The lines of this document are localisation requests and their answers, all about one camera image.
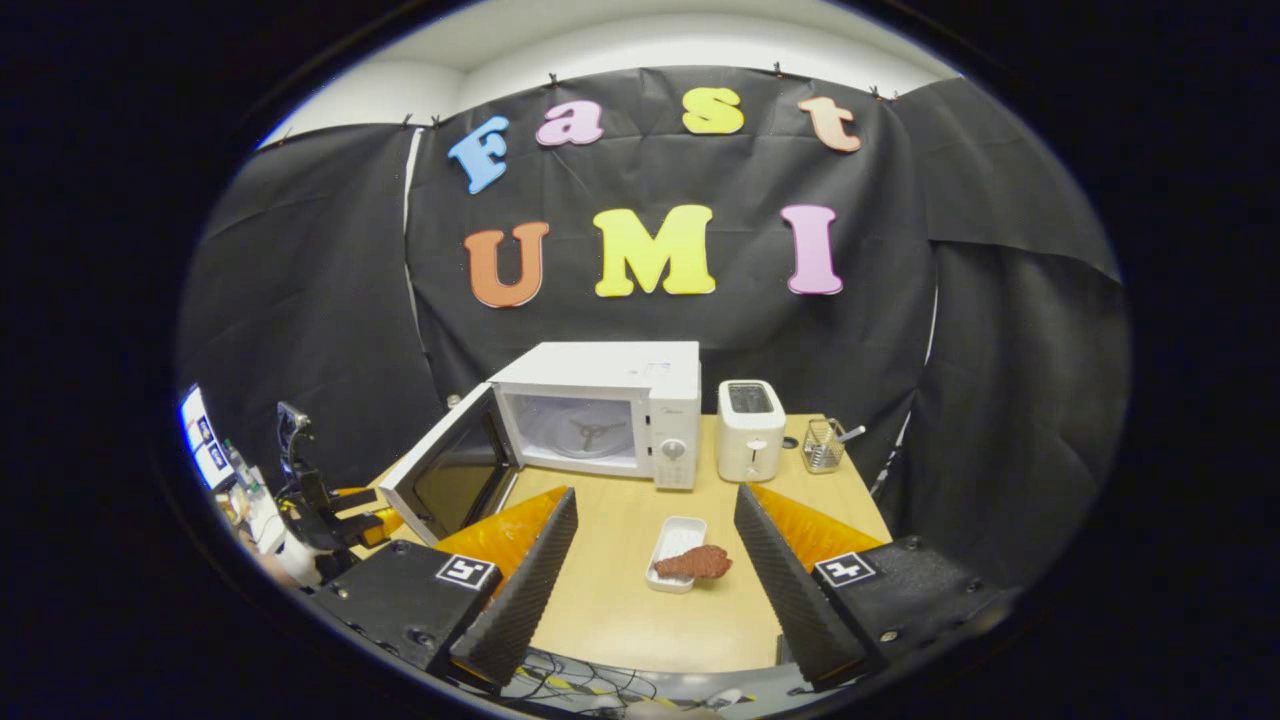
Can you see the black backdrop cloth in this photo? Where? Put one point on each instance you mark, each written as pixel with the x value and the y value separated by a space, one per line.
pixel 300 300

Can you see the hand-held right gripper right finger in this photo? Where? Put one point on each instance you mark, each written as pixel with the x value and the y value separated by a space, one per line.
pixel 790 600

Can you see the brown meat piece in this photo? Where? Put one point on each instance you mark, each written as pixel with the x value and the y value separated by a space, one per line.
pixel 695 564

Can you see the computer monitor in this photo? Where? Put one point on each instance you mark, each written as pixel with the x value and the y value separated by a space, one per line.
pixel 205 440

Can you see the white microwave oven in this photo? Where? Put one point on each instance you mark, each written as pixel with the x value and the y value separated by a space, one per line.
pixel 600 375

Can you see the white rectangular tray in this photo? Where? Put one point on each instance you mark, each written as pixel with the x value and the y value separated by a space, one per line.
pixel 675 535

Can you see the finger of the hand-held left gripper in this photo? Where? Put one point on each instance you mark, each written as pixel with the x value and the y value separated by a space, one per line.
pixel 385 525
pixel 355 492

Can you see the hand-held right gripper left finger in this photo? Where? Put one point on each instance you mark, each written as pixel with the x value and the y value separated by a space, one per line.
pixel 535 590

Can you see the white toaster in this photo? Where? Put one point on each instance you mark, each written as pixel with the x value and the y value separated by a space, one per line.
pixel 750 440

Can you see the glass microwave turntable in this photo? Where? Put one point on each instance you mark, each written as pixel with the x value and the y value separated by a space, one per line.
pixel 585 437

